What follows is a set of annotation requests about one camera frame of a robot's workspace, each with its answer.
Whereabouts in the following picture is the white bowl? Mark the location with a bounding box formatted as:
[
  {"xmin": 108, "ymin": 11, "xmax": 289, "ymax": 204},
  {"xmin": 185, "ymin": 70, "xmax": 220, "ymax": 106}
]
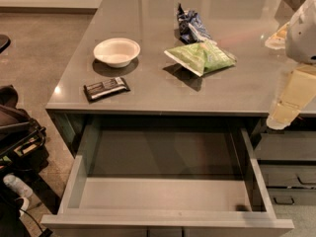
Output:
[{"xmin": 93, "ymin": 38, "xmax": 140, "ymax": 68}]

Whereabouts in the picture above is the plastic water bottle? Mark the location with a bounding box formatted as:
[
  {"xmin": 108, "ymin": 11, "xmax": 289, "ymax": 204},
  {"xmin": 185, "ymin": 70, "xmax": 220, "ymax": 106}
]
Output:
[{"xmin": 3, "ymin": 174, "xmax": 33, "ymax": 198}]

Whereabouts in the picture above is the green chip bag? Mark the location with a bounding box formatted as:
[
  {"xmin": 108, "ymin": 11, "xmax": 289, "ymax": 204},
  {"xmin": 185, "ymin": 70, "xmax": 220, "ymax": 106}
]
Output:
[{"xmin": 164, "ymin": 41, "xmax": 237, "ymax": 77}]

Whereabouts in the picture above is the blue snack bag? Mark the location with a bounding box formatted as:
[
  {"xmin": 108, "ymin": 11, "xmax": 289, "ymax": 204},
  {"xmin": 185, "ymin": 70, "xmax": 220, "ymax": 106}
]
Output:
[{"xmin": 177, "ymin": 4, "xmax": 212, "ymax": 44}]

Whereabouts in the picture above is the black round stool edge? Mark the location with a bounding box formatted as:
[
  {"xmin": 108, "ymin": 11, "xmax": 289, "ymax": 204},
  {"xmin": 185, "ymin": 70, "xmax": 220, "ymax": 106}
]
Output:
[{"xmin": 0, "ymin": 35, "xmax": 11, "ymax": 53}]

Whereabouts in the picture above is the black bag on cart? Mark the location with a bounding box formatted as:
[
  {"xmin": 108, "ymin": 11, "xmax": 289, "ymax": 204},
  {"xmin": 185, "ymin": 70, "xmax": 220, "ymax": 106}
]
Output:
[{"xmin": 0, "ymin": 85, "xmax": 48, "ymax": 170}]

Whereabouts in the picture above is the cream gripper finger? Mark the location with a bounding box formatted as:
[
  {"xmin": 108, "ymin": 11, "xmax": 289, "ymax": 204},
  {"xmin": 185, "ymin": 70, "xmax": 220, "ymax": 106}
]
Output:
[
  {"xmin": 266, "ymin": 64, "xmax": 316, "ymax": 130},
  {"xmin": 265, "ymin": 23, "xmax": 289, "ymax": 49}
]

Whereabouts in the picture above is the open grey top drawer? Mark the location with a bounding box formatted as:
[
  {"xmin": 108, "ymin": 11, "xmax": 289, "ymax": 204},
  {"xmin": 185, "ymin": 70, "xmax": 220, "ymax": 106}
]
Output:
[{"xmin": 41, "ymin": 117, "xmax": 294, "ymax": 237}]

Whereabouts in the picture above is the black rxbar chocolate bar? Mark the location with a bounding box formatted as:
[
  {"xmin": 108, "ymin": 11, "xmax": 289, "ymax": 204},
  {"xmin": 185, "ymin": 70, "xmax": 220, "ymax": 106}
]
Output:
[{"xmin": 84, "ymin": 77, "xmax": 129, "ymax": 102}]

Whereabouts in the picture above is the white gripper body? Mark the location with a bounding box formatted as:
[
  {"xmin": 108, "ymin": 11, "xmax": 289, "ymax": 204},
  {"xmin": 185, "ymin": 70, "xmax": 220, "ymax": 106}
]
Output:
[{"xmin": 285, "ymin": 0, "xmax": 316, "ymax": 64}]

